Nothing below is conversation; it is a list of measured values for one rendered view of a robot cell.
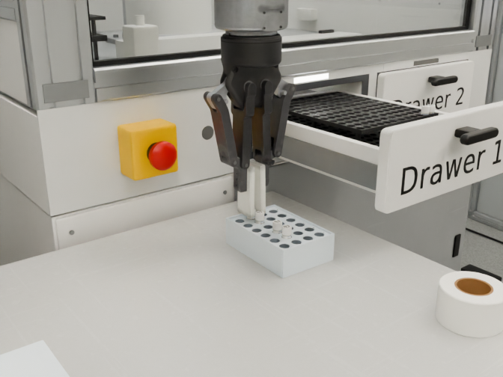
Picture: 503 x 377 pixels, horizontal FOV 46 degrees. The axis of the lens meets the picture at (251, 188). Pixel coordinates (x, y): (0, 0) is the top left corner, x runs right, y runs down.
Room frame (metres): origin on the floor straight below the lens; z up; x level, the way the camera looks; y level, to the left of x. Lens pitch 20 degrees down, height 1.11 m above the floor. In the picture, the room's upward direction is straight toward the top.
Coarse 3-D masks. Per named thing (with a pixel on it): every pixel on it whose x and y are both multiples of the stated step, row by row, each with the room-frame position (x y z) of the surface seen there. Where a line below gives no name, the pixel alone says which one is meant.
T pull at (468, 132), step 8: (464, 128) 0.78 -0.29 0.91; (472, 128) 0.78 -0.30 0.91; (488, 128) 0.78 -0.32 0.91; (496, 128) 0.78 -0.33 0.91; (456, 136) 0.78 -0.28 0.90; (464, 136) 0.74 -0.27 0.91; (472, 136) 0.74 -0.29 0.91; (480, 136) 0.75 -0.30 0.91; (488, 136) 0.77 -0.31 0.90; (496, 136) 0.78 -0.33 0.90; (464, 144) 0.74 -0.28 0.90
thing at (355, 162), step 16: (304, 96) 1.09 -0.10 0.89; (368, 96) 1.07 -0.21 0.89; (288, 128) 0.88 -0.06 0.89; (304, 128) 0.85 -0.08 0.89; (288, 144) 0.87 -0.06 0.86; (304, 144) 0.85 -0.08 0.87; (320, 144) 0.82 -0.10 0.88; (336, 144) 0.80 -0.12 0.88; (352, 144) 0.77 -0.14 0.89; (368, 144) 0.76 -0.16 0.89; (288, 160) 0.88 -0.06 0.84; (304, 160) 0.84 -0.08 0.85; (320, 160) 0.82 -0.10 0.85; (336, 160) 0.79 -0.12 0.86; (352, 160) 0.77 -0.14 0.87; (368, 160) 0.75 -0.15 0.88; (336, 176) 0.79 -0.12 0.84; (352, 176) 0.77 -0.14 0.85; (368, 176) 0.74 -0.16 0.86
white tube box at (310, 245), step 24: (240, 216) 0.75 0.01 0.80; (264, 216) 0.75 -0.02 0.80; (288, 216) 0.75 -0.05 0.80; (240, 240) 0.71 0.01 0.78; (264, 240) 0.67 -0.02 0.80; (288, 240) 0.67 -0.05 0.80; (312, 240) 0.67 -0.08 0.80; (264, 264) 0.67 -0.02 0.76; (288, 264) 0.64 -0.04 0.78; (312, 264) 0.67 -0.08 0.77
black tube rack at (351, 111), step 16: (320, 96) 1.05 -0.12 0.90; (336, 96) 1.05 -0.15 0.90; (352, 96) 1.05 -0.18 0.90; (304, 112) 0.92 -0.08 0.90; (320, 112) 0.92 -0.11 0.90; (336, 112) 0.93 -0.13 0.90; (352, 112) 0.92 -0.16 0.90; (368, 112) 0.92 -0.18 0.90; (384, 112) 0.92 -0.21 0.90; (400, 112) 0.92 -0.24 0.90; (416, 112) 0.93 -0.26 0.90; (320, 128) 0.94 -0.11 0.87; (336, 128) 0.94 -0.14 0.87
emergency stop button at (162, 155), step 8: (160, 144) 0.76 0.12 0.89; (168, 144) 0.77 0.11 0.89; (152, 152) 0.76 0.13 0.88; (160, 152) 0.76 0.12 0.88; (168, 152) 0.77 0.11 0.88; (176, 152) 0.78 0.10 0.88; (152, 160) 0.76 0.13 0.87; (160, 160) 0.76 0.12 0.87; (168, 160) 0.77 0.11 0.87; (160, 168) 0.76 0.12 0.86; (168, 168) 0.77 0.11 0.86
